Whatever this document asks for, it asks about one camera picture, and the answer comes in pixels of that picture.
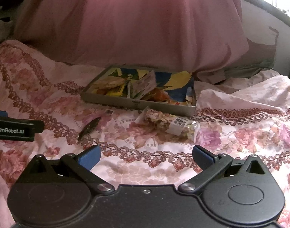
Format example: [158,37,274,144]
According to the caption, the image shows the yellow wafer snack pack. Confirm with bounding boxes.
[106,84,125,97]

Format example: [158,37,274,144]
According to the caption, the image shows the clear rice cracker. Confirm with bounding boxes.
[92,76,126,89]

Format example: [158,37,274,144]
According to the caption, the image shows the white green snack packet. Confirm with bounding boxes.
[132,71,157,100]

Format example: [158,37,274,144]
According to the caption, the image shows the dark small snack wrapper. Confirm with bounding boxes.
[77,117,101,142]

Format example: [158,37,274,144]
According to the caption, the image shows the floral pink bedsheet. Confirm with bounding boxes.
[0,41,290,227]

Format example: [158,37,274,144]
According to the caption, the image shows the clear mixed nuts bag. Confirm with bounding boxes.
[135,107,199,142]

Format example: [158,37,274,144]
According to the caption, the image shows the grey cardboard tray box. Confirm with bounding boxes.
[80,66,196,117]

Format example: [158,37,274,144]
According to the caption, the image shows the orange snack bag in tray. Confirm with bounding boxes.
[142,88,170,102]

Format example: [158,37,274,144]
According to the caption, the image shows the pink curtain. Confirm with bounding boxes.
[14,0,249,72]

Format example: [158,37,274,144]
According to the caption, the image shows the window frame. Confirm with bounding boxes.
[240,0,290,32]

